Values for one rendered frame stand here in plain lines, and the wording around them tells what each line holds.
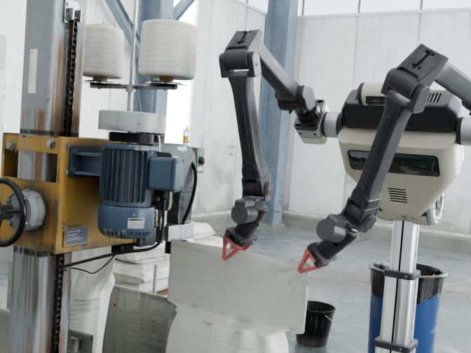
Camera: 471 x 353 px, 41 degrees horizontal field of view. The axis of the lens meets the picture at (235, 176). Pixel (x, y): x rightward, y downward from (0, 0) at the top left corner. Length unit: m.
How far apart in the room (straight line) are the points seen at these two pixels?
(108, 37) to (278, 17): 9.01
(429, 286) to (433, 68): 2.54
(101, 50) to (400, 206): 1.11
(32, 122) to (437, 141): 1.20
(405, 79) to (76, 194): 0.91
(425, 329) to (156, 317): 1.99
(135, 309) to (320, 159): 8.15
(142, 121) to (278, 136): 9.00
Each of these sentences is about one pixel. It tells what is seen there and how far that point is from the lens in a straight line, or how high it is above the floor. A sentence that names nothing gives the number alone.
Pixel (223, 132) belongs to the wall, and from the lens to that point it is 9.73.
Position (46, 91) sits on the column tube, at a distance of 1.75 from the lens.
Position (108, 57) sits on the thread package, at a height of 1.58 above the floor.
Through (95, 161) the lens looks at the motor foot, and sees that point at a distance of 1.71.
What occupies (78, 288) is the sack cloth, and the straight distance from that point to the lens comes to 2.22.
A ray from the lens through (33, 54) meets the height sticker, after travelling 1.81.
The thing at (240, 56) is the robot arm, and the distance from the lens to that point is 1.72.
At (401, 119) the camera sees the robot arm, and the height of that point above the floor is 1.44.
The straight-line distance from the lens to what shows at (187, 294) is 2.03.
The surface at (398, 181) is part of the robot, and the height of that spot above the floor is 1.27.
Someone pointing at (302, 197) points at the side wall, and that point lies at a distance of 10.65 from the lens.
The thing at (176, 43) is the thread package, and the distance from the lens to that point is 1.77.
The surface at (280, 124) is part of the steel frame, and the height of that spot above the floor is 1.73.
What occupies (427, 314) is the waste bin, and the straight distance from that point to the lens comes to 4.01.
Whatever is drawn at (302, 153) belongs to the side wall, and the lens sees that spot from 10.64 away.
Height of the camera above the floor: 1.35
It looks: 3 degrees down
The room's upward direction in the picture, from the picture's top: 4 degrees clockwise
